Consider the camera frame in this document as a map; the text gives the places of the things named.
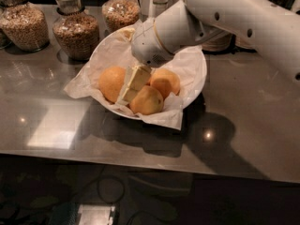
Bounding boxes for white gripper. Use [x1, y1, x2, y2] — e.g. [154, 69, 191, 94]
[116, 1, 201, 105]

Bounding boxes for orange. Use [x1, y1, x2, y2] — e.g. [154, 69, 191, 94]
[98, 66, 126, 103]
[149, 68, 180, 98]
[129, 85, 164, 115]

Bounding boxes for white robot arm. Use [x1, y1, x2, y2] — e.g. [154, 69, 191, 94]
[131, 0, 300, 83]

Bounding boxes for white bowl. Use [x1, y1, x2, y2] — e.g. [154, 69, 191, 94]
[88, 30, 207, 122]

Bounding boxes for white paper liner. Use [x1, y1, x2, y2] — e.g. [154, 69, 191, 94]
[65, 24, 207, 130]

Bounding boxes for right glass cereal jar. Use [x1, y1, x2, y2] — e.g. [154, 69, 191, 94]
[102, 0, 140, 33]

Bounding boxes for glass cereal jar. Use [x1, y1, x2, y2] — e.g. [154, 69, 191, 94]
[102, 0, 140, 33]
[52, 0, 100, 61]
[0, 0, 50, 53]

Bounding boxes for middle glass cereal jar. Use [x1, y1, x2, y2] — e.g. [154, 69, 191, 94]
[52, 0, 100, 61]

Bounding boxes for tall stack paper bowls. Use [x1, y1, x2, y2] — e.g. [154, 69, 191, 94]
[202, 33, 233, 52]

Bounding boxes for left glass cereal jar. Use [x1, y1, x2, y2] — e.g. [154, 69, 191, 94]
[0, 0, 50, 53]

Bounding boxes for far left glass jar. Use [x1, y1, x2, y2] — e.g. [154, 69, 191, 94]
[0, 7, 12, 49]

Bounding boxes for grey box on floor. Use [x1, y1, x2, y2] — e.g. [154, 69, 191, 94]
[50, 202, 120, 225]

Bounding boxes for black floor cable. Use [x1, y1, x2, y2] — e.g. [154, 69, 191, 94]
[62, 166, 195, 225]

